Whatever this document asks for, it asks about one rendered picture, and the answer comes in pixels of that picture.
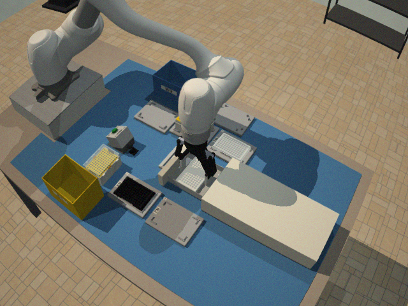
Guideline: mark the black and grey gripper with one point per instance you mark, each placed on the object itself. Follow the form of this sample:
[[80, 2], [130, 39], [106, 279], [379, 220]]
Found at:
[[206, 158]]

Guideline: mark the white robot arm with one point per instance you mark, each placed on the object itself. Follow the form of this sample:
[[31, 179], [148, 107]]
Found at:
[[218, 78]]

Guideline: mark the blue open-top bin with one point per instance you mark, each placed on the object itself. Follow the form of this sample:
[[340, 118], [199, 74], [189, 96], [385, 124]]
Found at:
[[169, 80]]

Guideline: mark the blue bench mat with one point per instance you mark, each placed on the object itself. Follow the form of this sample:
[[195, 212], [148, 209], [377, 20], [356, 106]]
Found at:
[[220, 266]]

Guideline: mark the yellow open-top bin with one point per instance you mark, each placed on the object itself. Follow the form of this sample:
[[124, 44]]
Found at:
[[73, 186]]

